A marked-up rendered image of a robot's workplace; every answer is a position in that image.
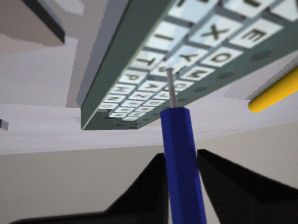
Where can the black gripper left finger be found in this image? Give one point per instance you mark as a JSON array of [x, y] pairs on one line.
[[146, 201]]

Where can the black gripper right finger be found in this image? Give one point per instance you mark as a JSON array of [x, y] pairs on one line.
[[242, 196]]

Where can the yellow stylus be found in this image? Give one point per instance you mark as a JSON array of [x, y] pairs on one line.
[[285, 86]]

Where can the blue stylus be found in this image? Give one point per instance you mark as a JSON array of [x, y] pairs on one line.
[[185, 193]]

